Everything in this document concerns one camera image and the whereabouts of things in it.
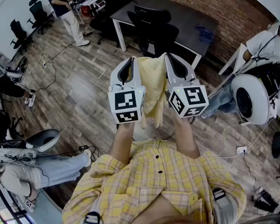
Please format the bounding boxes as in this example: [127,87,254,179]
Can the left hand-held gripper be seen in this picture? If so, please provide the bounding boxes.
[108,56,147,125]

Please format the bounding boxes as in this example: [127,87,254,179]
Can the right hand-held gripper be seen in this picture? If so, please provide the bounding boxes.
[164,52,210,119]

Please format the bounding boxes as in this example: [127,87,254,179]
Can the yellow clothing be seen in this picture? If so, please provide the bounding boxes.
[128,54,169,129]

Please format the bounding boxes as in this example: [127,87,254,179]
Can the person's left forearm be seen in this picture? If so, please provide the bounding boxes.
[108,122,135,166]

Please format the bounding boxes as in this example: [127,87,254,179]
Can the person's right forearm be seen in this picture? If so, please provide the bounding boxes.
[172,115,201,160]

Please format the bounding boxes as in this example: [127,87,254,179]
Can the dark grey table white legs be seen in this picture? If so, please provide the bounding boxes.
[110,0,219,70]

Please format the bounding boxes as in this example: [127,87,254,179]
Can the white desk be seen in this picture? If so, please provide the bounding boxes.
[218,42,249,76]

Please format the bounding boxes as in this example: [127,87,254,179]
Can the cluttered white table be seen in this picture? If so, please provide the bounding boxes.
[68,0,107,26]

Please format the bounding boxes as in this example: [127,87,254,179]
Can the person's yellow plaid shirt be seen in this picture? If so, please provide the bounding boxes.
[61,139,248,224]

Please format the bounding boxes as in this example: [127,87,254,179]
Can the black equipment on floor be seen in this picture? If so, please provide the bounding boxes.
[251,186,280,214]

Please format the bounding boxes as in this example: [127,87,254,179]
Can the blue cable bundle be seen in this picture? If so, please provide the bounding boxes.
[195,25,216,43]

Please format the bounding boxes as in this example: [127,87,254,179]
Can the black floor cable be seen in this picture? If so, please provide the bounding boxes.
[34,40,77,93]

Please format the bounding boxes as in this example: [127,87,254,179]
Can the white floor cable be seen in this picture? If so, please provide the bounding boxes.
[25,51,47,75]

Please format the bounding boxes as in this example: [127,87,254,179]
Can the white power strip cable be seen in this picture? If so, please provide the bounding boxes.
[217,117,279,160]

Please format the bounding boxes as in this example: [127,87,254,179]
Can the grey harness strap black buckle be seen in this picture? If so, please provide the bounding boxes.
[83,210,101,224]
[211,187,238,224]

